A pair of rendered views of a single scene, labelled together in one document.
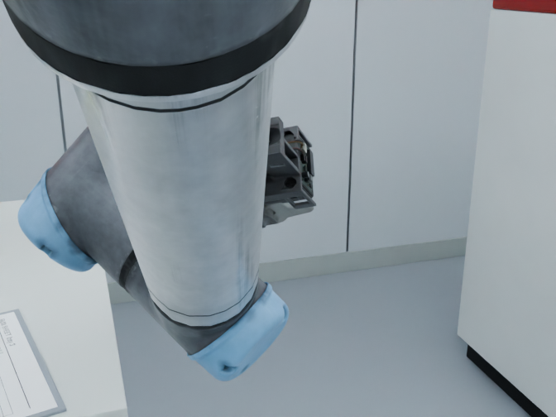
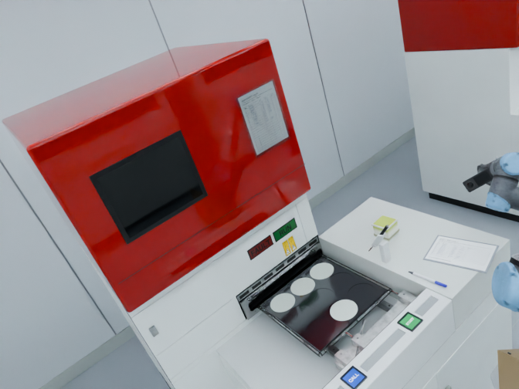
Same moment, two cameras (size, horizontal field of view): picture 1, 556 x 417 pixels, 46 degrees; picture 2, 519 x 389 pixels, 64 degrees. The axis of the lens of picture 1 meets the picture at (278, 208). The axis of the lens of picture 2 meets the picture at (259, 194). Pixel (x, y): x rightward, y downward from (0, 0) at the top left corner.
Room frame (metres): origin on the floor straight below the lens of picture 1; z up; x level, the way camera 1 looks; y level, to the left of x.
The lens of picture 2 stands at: (-0.47, 1.08, 2.04)
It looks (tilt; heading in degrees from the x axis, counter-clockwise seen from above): 28 degrees down; 350
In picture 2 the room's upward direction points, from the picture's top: 19 degrees counter-clockwise
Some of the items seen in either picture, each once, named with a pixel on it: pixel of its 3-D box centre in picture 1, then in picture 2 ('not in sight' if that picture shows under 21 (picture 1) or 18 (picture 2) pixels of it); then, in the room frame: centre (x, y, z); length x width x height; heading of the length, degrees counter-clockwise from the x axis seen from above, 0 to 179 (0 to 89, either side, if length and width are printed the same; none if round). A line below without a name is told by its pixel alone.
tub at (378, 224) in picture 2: not in sight; (385, 228); (0.79, 0.43, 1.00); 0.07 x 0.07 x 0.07; 21
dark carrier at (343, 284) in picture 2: not in sight; (321, 298); (0.70, 0.79, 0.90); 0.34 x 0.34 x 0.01; 17
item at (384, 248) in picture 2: not in sight; (380, 245); (0.67, 0.52, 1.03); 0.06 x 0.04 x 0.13; 17
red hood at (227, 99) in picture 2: not in sight; (157, 154); (1.16, 1.13, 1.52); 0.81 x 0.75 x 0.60; 107
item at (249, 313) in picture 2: not in sight; (284, 279); (0.90, 0.87, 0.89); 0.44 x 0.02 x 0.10; 107
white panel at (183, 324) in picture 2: not in sight; (239, 280); (0.86, 1.04, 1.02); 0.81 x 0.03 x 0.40; 107
